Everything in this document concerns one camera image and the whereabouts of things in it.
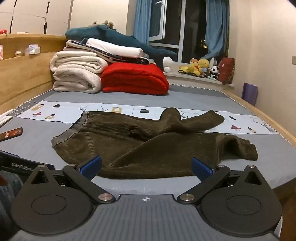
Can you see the orange bear plush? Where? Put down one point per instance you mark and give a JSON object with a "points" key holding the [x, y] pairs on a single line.
{"points": [[193, 63]]}

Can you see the red pillow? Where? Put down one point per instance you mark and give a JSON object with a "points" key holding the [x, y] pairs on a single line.
{"points": [[226, 69]]}

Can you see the blue shark plush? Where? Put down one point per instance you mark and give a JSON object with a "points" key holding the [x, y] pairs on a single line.
{"points": [[92, 32]]}

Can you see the navy trimmed folded quilt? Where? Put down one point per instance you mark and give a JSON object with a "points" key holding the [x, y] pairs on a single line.
{"points": [[74, 48]]}

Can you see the white seal plush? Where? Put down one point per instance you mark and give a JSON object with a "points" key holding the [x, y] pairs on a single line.
{"points": [[167, 61]]}

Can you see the brown moose plush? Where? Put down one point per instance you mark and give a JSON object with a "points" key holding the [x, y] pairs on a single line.
{"points": [[107, 23]]}

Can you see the yellow lying plush toy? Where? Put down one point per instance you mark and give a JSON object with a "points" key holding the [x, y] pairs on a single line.
{"points": [[187, 69]]}

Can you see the blue curtain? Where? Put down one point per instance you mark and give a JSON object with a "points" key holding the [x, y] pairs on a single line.
{"points": [[217, 23], [141, 20]]}

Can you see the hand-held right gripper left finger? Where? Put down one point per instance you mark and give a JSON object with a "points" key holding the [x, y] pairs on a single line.
{"points": [[90, 167]]}

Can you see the panda plush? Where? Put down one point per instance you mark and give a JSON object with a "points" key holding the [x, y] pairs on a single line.
{"points": [[214, 70]]}

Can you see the white wardrobe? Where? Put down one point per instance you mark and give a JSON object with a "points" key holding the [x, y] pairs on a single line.
{"points": [[30, 16]]}

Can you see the white folded blanket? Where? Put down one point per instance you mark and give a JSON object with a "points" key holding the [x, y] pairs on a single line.
{"points": [[111, 47]]}

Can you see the tissue pack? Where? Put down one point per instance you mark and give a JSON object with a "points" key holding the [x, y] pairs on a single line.
{"points": [[32, 49]]}

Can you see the purple bag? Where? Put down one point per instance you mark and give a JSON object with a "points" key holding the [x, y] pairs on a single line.
{"points": [[249, 92]]}

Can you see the red object on headboard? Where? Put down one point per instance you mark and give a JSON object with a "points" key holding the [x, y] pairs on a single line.
{"points": [[3, 31]]}

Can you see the red folded blanket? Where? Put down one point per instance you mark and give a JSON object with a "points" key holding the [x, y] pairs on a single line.
{"points": [[134, 78]]}

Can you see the wooden bed frame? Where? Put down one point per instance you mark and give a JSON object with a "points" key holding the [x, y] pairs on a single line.
{"points": [[23, 76]]}

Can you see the white printed cloth strip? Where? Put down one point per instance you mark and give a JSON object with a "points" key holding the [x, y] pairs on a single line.
{"points": [[67, 111]]}

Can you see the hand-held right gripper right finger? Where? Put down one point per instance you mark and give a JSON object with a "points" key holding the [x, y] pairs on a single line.
{"points": [[201, 168]]}

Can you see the window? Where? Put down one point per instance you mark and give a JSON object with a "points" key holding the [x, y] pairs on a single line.
{"points": [[192, 23]]}

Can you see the small figurine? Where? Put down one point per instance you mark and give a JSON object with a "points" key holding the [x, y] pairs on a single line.
{"points": [[18, 53]]}

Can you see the cream folded blanket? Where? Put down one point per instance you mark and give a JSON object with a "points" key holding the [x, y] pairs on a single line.
{"points": [[74, 69]]}

